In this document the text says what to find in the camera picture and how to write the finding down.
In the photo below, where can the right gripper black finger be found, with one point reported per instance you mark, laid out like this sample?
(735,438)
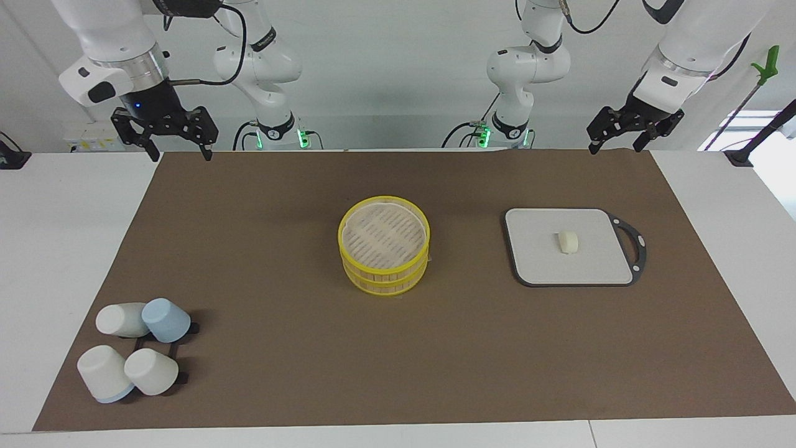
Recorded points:
(208,134)
(149,146)

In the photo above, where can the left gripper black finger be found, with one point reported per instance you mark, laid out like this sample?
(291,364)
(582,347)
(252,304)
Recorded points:
(656,130)
(600,127)

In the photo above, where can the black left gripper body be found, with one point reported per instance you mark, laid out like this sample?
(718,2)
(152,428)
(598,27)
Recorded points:
(647,115)

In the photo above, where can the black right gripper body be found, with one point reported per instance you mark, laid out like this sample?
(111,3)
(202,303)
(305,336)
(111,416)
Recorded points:
(152,109)

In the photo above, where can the small white steamed bun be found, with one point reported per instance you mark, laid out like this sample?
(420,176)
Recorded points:
(568,242)

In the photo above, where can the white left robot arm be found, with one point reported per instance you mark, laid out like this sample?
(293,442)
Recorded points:
(528,68)

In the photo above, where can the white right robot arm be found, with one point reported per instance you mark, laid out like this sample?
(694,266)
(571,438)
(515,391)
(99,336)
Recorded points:
(112,31)

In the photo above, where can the yellow rimmed bamboo steamer basket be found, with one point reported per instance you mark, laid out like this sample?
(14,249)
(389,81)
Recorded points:
(385,286)

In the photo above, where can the beige power socket box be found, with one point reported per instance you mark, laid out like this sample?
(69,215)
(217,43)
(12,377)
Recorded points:
(93,138)

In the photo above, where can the black angled stand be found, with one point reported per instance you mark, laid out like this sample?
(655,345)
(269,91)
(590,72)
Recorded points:
(740,157)

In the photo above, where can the pole with green clip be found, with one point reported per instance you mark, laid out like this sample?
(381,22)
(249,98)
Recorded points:
(770,62)

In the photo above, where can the black table clamp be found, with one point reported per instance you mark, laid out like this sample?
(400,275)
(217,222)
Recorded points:
(15,160)

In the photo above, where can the grey cutting board dark rim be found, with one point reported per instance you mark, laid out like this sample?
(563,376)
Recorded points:
(547,261)

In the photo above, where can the light blue plastic cup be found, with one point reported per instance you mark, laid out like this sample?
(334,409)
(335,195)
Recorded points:
(166,320)

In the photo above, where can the white plastic cup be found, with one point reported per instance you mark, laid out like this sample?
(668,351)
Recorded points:
(118,319)
(151,371)

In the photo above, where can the brown table mat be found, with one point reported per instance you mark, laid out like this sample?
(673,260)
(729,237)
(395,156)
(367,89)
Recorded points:
(280,348)

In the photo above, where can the white cup with blue rim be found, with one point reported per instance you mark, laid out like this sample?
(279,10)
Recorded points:
(102,370)

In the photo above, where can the black cup rack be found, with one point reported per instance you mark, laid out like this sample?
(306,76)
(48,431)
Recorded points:
(184,378)

